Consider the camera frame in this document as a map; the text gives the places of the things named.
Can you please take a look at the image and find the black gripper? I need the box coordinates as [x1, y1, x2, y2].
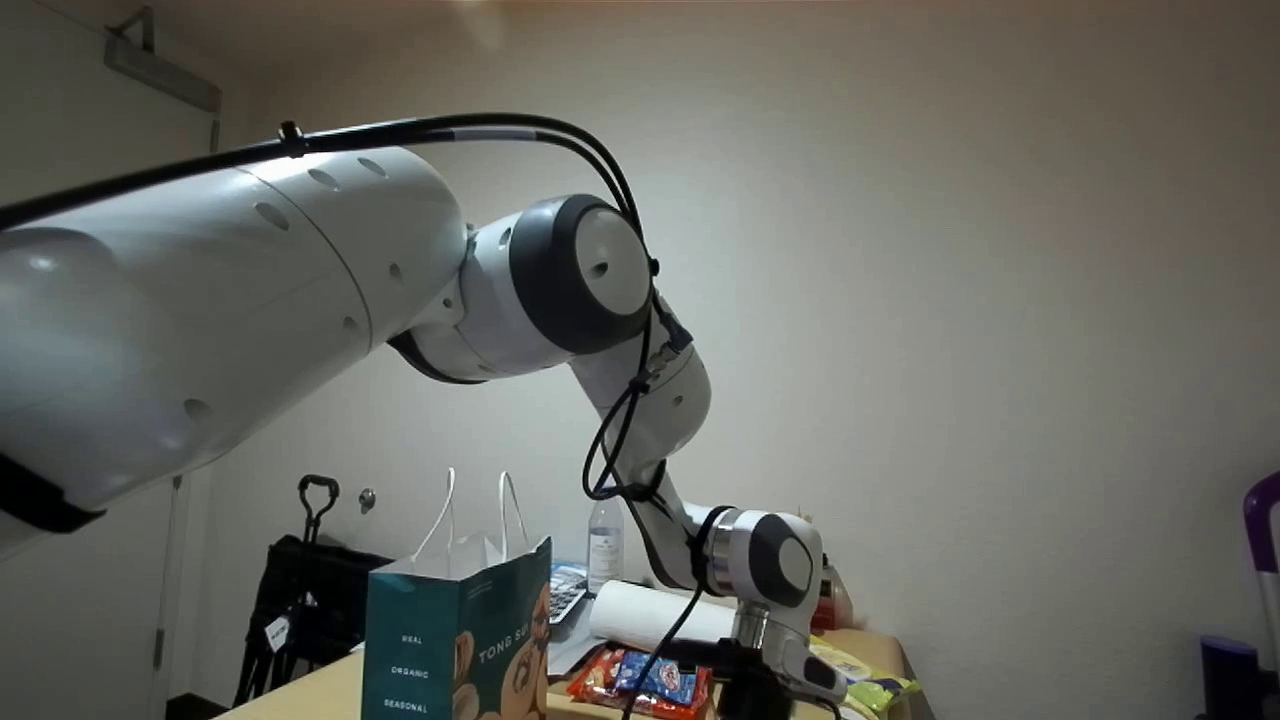
[717, 641, 795, 720]

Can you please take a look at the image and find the teal paper bag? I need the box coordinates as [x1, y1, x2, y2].
[361, 462, 560, 720]

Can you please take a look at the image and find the red snack packet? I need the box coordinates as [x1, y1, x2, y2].
[569, 645, 720, 713]

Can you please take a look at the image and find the yellow green packet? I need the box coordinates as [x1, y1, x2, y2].
[808, 635, 928, 720]

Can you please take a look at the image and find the white paper towel roll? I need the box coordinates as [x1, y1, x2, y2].
[587, 575, 742, 657]

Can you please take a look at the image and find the silver laptop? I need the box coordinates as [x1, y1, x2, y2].
[550, 564, 600, 630]

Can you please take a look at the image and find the clear water bottle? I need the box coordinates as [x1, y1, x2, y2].
[585, 497, 629, 592]

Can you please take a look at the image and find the black bag with handle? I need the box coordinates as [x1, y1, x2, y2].
[231, 471, 392, 713]

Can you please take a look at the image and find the purple handled object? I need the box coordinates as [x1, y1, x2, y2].
[1196, 468, 1280, 720]

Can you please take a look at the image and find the wall mounted grey bar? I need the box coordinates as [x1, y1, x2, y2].
[100, 13, 223, 119]

